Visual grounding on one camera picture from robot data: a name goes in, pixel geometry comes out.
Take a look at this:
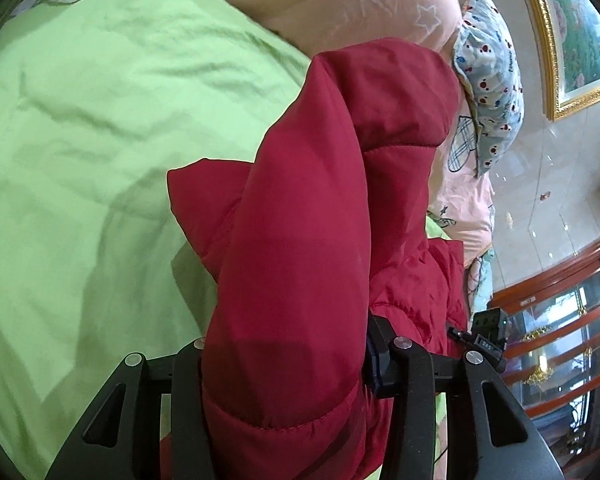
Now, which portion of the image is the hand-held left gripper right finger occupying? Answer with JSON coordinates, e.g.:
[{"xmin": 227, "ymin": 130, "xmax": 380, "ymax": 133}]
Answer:
[{"xmin": 364, "ymin": 312, "xmax": 566, "ymax": 480}]

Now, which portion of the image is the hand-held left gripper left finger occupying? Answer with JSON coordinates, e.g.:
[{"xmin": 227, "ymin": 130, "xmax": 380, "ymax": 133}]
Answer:
[{"xmin": 45, "ymin": 338, "xmax": 216, "ymax": 480}]

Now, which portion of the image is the red quilted coat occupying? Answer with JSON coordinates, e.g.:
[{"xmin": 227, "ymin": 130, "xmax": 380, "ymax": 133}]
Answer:
[{"xmin": 166, "ymin": 37, "xmax": 468, "ymax": 480}]

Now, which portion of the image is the wooden glass door cabinet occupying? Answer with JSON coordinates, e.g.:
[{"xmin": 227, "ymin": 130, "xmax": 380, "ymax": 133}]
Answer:
[{"xmin": 490, "ymin": 232, "xmax": 600, "ymax": 461}]

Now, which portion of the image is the blue bear print pillow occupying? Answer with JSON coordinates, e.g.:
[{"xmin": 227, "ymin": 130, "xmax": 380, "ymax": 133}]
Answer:
[{"xmin": 452, "ymin": 0, "xmax": 525, "ymax": 178}]

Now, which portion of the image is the green bed sheet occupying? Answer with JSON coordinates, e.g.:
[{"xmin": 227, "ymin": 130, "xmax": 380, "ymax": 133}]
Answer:
[{"xmin": 0, "ymin": 0, "xmax": 451, "ymax": 480}]

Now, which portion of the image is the gold framed painting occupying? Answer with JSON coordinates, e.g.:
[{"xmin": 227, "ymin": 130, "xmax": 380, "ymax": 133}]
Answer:
[{"xmin": 510, "ymin": 0, "xmax": 600, "ymax": 122}]

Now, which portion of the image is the pink heart print duvet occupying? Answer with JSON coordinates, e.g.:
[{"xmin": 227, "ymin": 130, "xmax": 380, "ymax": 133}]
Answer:
[{"xmin": 172, "ymin": 0, "xmax": 496, "ymax": 281}]

